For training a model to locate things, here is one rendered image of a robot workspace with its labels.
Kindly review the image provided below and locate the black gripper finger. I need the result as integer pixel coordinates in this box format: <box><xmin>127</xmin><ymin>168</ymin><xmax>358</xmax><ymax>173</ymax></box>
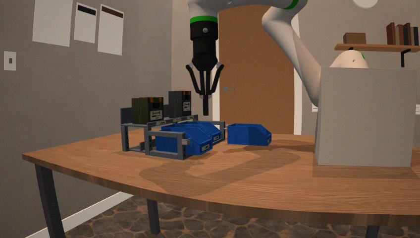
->
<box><xmin>206</xmin><ymin>60</ymin><xmax>224</xmax><ymax>116</ymax></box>
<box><xmin>186</xmin><ymin>60</ymin><xmax>206</xmax><ymax>116</ymax></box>

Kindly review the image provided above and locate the grey metal shelf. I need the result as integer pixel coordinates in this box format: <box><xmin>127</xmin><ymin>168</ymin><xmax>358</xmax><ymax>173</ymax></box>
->
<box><xmin>120</xmin><ymin>104</ymin><xmax>228</xmax><ymax>160</ymax></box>

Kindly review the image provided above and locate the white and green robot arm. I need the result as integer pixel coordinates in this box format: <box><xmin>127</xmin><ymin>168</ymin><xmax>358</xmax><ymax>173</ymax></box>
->
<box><xmin>188</xmin><ymin>0</ymin><xmax>369</xmax><ymax>107</ymax></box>

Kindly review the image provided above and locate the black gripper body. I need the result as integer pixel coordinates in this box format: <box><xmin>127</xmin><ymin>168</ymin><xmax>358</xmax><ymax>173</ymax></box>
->
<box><xmin>192</xmin><ymin>38</ymin><xmax>218</xmax><ymax>71</ymax></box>

